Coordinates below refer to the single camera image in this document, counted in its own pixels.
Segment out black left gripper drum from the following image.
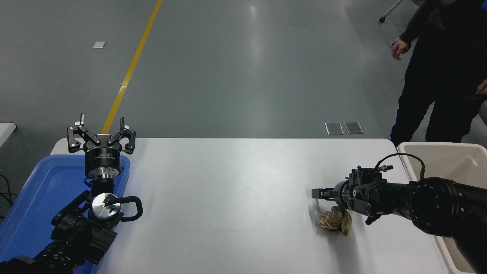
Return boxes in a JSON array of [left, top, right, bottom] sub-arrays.
[[84, 133, 123, 178]]

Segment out person's right hand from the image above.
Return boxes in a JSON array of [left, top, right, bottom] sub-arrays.
[[392, 39, 412, 61]]

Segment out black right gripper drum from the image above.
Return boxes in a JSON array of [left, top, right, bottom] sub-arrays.
[[333, 182, 345, 207]]

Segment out white caster leg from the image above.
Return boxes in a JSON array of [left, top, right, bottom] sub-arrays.
[[379, 0, 403, 23]]

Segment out black floor cables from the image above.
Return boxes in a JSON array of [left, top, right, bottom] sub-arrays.
[[0, 173, 18, 220]]

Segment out tan paper ball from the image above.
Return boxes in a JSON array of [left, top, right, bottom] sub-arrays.
[[318, 206, 352, 237]]

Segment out white side table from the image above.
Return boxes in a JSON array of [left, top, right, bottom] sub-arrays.
[[0, 122, 18, 147]]

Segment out blue plastic tray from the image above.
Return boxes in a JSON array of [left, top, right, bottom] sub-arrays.
[[0, 154, 131, 274]]

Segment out large pale bin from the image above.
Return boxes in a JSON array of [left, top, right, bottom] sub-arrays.
[[397, 142, 487, 274]]

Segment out person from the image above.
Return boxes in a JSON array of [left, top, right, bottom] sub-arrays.
[[390, 0, 487, 147]]

